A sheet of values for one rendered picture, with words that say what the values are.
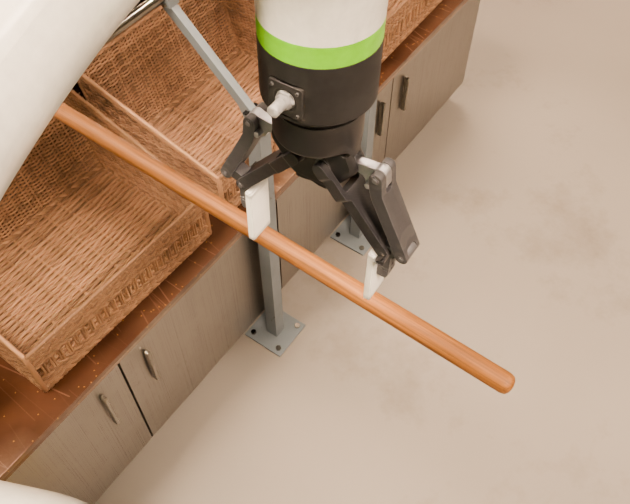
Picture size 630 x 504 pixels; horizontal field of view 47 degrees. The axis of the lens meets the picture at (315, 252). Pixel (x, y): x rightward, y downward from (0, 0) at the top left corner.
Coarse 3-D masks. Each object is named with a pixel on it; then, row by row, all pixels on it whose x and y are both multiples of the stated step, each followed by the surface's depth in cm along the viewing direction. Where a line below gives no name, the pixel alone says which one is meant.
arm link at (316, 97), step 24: (264, 72) 52; (288, 72) 50; (312, 72) 50; (336, 72) 50; (360, 72) 51; (264, 96) 54; (288, 96) 52; (312, 96) 51; (336, 96) 51; (360, 96) 53; (312, 120) 53; (336, 120) 53
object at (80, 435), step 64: (448, 0) 242; (384, 64) 223; (448, 64) 264; (384, 128) 240; (320, 192) 220; (192, 256) 181; (256, 256) 204; (128, 320) 170; (192, 320) 189; (0, 384) 161; (64, 384) 161; (128, 384) 178; (192, 384) 209; (0, 448) 152; (64, 448) 166; (128, 448) 194
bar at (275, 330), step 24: (144, 0) 144; (168, 0) 147; (120, 24) 141; (192, 24) 152; (216, 72) 155; (240, 96) 156; (264, 144) 164; (336, 240) 256; (360, 240) 255; (264, 264) 202; (264, 288) 213; (264, 312) 238; (264, 336) 233; (288, 336) 233
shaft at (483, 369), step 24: (72, 120) 121; (120, 144) 117; (144, 168) 115; (168, 168) 114; (192, 192) 111; (216, 216) 110; (240, 216) 108; (264, 240) 107; (288, 240) 106; (312, 264) 104; (336, 288) 102; (360, 288) 101; (384, 312) 99; (408, 312) 99; (408, 336) 99; (432, 336) 97; (456, 360) 96; (480, 360) 95; (504, 384) 93
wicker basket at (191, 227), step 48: (48, 144) 183; (96, 144) 191; (48, 192) 188; (96, 192) 192; (144, 192) 192; (0, 240) 181; (48, 240) 183; (96, 240) 183; (144, 240) 183; (192, 240) 178; (0, 288) 174; (48, 288) 174; (96, 288) 174; (144, 288) 171; (0, 336) 148; (48, 336) 150; (96, 336) 164; (48, 384) 159
